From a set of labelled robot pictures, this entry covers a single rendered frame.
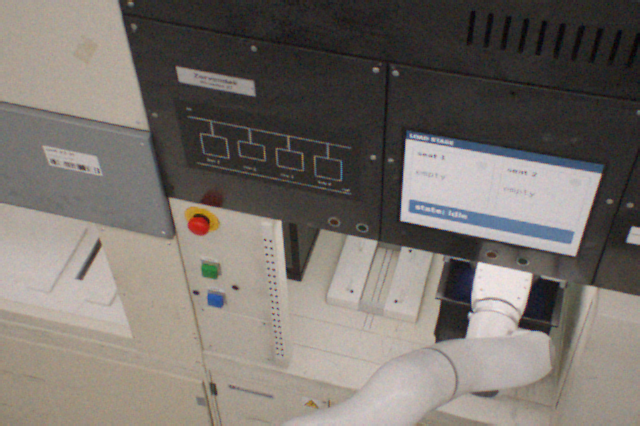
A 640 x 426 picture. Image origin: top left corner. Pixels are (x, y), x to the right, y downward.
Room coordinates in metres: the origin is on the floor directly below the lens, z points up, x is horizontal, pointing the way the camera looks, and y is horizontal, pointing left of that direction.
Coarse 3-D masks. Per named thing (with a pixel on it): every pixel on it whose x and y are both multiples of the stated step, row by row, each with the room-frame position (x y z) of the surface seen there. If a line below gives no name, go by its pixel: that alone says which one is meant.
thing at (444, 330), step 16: (448, 256) 1.11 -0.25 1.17; (448, 272) 1.08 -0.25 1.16; (448, 288) 1.08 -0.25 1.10; (560, 288) 1.04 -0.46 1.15; (448, 304) 1.02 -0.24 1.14; (464, 304) 1.01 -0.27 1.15; (560, 304) 1.00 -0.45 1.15; (448, 320) 1.01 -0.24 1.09; (464, 320) 1.00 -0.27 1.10; (528, 320) 0.97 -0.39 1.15; (544, 320) 1.00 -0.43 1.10; (448, 336) 1.01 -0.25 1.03; (464, 336) 1.00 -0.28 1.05
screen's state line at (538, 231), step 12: (408, 204) 0.96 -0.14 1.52; (420, 204) 0.96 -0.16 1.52; (432, 204) 0.95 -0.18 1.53; (432, 216) 0.95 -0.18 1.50; (444, 216) 0.94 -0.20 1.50; (456, 216) 0.94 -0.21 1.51; (468, 216) 0.93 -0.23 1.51; (480, 216) 0.93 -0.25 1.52; (492, 216) 0.92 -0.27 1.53; (492, 228) 0.92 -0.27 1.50; (504, 228) 0.91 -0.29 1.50; (516, 228) 0.91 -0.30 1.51; (528, 228) 0.90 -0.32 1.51; (540, 228) 0.90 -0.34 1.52; (552, 228) 0.89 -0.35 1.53; (552, 240) 0.89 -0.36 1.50; (564, 240) 0.89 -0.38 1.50
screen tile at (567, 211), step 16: (512, 176) 0.92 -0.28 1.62; (528, 176) 0.91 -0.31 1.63; (544, 176) 0.90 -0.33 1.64; (560, 176) 0.90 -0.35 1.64; (576, 176) 0.89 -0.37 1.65; (560, 192) 0.89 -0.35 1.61; (576, 192) 0.89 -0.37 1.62; (496, 208) 0.92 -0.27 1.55; (512, 208) 0.91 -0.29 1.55; (528, 208) 0.91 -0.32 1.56; (544, 208) 0.90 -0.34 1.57; (560, 208) 0.89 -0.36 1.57; (576, 208) 0.89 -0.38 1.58; (576, 224) 0.88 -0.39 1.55
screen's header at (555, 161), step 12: (408, 132) 0.96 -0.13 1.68; (444, 144) 0.95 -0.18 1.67; (456, 144) 0.94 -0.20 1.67; (468, 144) 0.94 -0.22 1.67; (480, 144) 0.93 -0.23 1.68; (504, 156) 0.92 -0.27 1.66; (516, 156) 0.92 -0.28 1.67; (528, 156) 0.91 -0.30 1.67; (540, 156) 0.91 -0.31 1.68; (576, 168) 0.89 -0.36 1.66; (588, 168) 0.89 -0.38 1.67; (600, 168) 0.88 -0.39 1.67
